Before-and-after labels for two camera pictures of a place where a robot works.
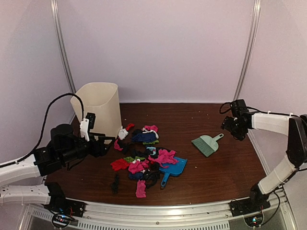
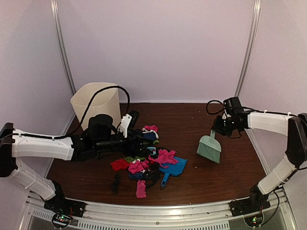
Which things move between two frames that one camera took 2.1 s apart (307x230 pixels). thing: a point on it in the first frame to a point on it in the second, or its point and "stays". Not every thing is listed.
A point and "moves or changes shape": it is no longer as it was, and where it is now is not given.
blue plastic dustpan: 174,169 stays
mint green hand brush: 206,144 moves or changes shape
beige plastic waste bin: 101,108 stays
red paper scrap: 119,164 stays
